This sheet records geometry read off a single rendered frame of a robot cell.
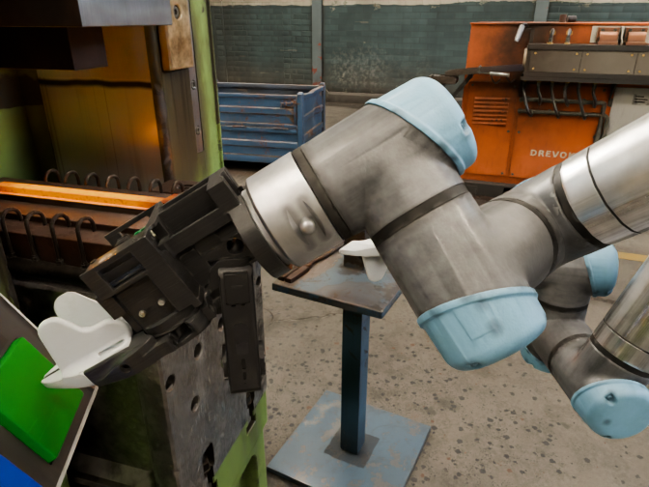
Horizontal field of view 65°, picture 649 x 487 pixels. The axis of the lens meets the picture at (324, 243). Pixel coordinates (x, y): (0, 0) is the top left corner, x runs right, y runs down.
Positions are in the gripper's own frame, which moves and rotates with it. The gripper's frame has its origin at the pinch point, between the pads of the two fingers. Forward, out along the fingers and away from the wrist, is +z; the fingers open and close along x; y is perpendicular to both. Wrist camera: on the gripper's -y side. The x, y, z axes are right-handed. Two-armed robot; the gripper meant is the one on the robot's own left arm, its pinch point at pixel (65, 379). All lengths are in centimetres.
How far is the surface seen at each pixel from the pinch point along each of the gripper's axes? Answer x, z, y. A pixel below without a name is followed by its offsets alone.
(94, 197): -51, 10, 4
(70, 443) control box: 1.0, 3.2, -4.6
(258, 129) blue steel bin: -412, 10, -67
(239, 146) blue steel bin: -421, 33, -72
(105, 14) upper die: -39.4, -11.6, 23.5
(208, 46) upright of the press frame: -94, -16, 13
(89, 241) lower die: -38.3, 9.7, 0.8
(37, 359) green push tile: -2.6, 2.4, 1.7
